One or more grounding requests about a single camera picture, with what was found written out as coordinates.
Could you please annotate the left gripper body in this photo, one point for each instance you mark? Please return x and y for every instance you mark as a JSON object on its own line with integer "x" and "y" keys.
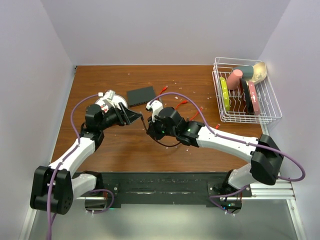
{"x": 113, "y": 117}

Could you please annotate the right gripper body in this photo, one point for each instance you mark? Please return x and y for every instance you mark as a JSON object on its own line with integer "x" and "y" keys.
{"x": 159, "y": 130}

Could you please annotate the black network switch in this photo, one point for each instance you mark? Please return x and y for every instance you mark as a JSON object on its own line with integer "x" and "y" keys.
{"x": 140, "y": 96}

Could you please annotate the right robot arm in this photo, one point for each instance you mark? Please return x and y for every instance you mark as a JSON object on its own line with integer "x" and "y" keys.
{"x": 261, "y": 154}

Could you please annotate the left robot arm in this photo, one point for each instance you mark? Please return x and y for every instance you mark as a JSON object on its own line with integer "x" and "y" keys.
{"x": 53, "y": 187}

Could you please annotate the white round patterned plate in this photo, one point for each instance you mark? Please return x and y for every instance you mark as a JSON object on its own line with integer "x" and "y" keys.
{"x": 105, "y": 103}

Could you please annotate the yellow-green plate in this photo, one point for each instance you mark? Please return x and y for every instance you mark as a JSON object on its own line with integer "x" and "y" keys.
{"x": 225, "y": 93}

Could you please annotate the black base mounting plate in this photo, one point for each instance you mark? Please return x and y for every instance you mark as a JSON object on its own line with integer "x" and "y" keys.
{"x": 164, "y": 188}

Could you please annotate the pink cup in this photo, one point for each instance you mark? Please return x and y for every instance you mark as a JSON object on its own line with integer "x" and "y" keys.
{"x": 233, "y": 79}

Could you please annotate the pink plate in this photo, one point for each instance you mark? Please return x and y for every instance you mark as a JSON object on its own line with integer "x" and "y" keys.
{"x": 254, "y": 98}

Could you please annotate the dark green cup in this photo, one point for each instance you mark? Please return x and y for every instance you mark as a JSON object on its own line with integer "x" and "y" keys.
{"x": 247, "y": 71}

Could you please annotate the beige bowl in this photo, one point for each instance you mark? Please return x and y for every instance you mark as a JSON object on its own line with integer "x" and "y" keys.
{"x": 259, "y": 72}

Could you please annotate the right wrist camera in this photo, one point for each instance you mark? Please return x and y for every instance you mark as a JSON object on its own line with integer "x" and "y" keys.
{"x": 155, "y": 106}

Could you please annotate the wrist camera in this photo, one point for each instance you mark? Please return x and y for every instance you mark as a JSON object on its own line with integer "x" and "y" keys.
{"x": 155, "y": 106}
{"x": 109, "y": 95}

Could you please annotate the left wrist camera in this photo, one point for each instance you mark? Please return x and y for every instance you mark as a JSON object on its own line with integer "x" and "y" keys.
{"x": 109, "y": 95}

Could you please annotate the white wire dish rack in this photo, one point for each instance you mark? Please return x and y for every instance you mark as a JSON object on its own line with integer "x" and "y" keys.
{"x": 269, "y": 106}

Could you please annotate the aluminium frame rail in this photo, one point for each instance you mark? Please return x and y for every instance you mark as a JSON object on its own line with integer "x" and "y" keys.
{"x": 270, "y": 213}

